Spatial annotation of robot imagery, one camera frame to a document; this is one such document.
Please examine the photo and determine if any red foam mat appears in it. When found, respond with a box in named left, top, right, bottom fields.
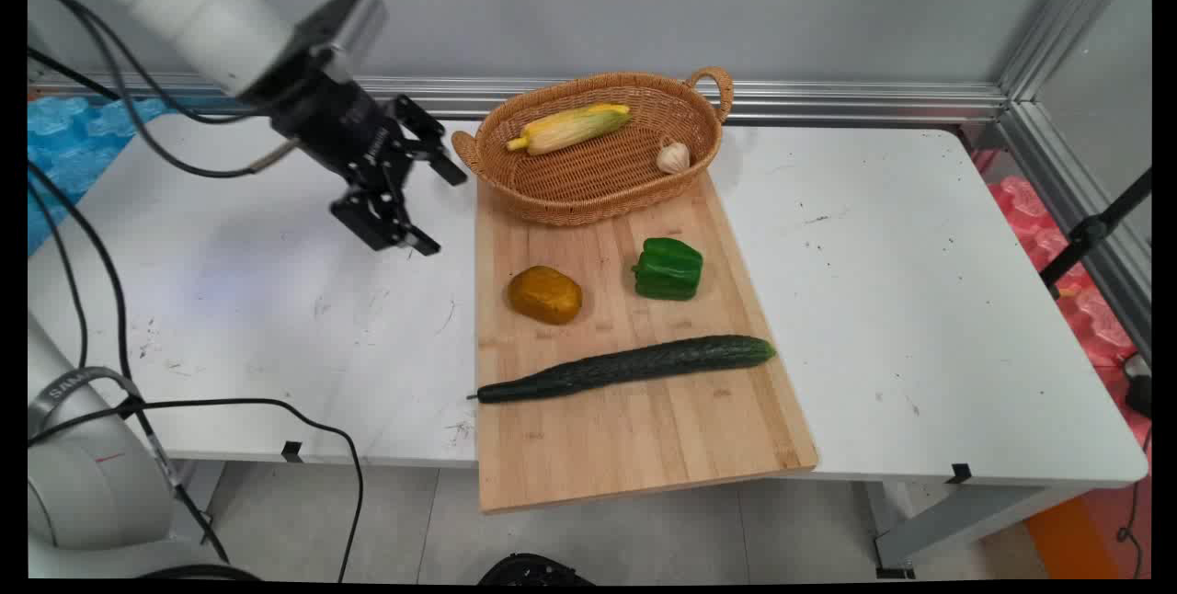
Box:
left=973, top=148, right=1152, bottom=577

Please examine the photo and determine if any grey printed cable strap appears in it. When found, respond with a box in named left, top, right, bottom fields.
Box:
left=28, top=366, right=145, bottom=444

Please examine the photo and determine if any green bell pepper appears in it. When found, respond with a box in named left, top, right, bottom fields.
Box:
left=631, top=237, right=704, bottom=303

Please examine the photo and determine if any slanted aluminium frame rail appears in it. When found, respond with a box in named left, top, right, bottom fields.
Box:
left=998, top=100, right=1152, bottom=363

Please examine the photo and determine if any thin black floor cable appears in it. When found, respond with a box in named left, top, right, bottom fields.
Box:
left=1116, top=424, right=1152, bottom=577

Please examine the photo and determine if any blue foam mat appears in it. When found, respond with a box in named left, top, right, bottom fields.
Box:
left=28, top=96, right=177, bottom=257

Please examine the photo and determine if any black tripod stand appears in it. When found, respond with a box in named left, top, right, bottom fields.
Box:
left=1039, top=166, right=1152, bottom=301

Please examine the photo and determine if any grey table leg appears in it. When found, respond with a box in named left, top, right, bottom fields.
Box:
left=864, top=481, right=1097, bottom=578

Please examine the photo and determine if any yellow corn cob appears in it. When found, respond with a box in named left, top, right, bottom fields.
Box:
left=505, top=103, right=633, bottom=156

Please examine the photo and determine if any black round object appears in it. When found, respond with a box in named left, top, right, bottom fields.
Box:
left=478, top=553, right=595, bottom=586

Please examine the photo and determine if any upright aluminium frame post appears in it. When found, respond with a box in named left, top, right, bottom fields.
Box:
left=998, top=0, right=1147, bottom=106

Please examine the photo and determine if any dark green cucumber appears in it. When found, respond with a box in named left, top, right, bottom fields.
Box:
left=466, top=335, right=778, bottom=406

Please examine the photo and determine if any orange floor mat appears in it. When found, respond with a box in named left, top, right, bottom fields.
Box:
left=1023, top=493, right=1106, bottom=581

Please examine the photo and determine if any woven wicker basket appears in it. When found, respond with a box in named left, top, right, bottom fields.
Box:
left=450, top=66, right=735, bottom=227

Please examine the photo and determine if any horizontal aluminium frame rail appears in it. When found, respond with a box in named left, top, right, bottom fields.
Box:
left=28, top=70, right=1012, bottom=126

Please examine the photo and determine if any yellow brown potato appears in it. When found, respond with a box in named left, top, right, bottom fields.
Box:
left=508, top=265, right=584, bottom=326

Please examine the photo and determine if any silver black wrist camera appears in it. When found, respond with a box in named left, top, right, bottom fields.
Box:
left=292, top=0, right=389, bottom=73

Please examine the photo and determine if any black looping cable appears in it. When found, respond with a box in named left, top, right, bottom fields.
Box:
left=28, top=398, right=366, bottom=582

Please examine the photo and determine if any small black device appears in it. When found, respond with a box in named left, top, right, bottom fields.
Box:
left=1124, top=353, right=1152, bottom=420

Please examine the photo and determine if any wooden cutting board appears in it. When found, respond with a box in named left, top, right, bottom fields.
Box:
left=474, top=166, right=819, bottom=515

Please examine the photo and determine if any thick black cable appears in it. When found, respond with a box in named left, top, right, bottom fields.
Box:
left=28, top=0, right=304, bottom=567

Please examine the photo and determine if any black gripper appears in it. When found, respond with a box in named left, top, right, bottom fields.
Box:
left=241, top=51, right=469, bottom=258

